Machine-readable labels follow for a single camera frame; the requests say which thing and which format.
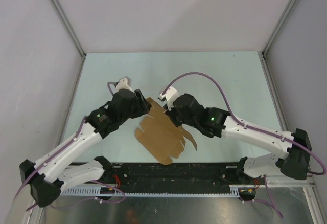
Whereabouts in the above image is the brown cardboard box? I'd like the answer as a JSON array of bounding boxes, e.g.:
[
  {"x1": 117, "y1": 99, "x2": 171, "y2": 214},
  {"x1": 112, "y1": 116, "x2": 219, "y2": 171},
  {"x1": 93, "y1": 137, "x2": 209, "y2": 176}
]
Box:
[{"x1": 134, "y1": 97, "x2": 197, "y2": 165}]

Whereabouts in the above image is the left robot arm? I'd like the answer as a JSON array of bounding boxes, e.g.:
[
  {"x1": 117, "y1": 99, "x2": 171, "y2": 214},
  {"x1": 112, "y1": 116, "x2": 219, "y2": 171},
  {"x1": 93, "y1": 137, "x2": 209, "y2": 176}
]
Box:
[{"x1": 19, "y1": 89, "x2": 151, "y2": 207}]

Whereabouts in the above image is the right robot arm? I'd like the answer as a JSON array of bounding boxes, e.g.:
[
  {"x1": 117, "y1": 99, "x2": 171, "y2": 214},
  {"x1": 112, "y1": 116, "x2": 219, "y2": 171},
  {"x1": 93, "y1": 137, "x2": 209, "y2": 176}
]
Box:
[{"x1": 159, "y1": 92, "x2": 312, "y2": 184}]

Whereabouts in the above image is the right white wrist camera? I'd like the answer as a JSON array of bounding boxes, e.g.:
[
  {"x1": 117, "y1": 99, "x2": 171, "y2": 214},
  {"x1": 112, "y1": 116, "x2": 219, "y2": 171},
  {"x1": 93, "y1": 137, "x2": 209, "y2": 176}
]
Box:
[{"x1": 158, "y1": 86, "x2": 179, "y2": 111}]

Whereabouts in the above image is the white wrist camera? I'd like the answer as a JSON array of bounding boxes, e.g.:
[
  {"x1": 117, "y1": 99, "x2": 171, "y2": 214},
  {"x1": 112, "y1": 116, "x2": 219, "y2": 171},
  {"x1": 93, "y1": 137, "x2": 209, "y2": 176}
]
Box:
[
  {"x1": 115, "y1": 76, "x2": 133, "y2": 92},
  {"x1": 158, "y1": 86, "x2": 179, "y2": 111}
]

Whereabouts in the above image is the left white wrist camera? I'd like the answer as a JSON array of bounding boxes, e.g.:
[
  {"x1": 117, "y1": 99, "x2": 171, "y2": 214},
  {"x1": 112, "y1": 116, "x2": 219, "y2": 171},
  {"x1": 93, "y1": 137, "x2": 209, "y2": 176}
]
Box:
[{"x1": 115, "y1": 76, "x2": 133, "y2": 92}]

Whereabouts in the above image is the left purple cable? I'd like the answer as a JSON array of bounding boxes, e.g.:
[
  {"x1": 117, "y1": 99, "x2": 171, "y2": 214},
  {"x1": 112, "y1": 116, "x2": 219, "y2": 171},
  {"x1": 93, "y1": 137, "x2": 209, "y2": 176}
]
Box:
[{"x1": 11, "y1": 80, "x2": 126, "y2": 212}]

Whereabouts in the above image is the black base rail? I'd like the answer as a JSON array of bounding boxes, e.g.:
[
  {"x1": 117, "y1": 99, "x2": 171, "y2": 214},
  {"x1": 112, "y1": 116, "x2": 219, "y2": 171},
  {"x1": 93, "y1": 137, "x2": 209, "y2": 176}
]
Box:
[{"x1": 100, "y1": 163, "x2": 264, "y2": 193}]

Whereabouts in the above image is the grey slotted cable duct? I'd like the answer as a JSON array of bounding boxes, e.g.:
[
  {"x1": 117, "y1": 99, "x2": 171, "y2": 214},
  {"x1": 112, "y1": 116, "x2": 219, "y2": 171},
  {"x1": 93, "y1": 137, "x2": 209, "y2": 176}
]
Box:
[{"x1": 61, "y1": 185, "x2": 240, "y2": 198}]

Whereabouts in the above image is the aluminium frame rail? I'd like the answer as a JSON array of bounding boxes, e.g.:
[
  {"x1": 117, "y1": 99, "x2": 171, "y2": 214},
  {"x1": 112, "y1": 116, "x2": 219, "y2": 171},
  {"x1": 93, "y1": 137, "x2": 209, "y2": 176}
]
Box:
[{"x1": 263, "y1": 172, "x2": 314, "y2": 187}]

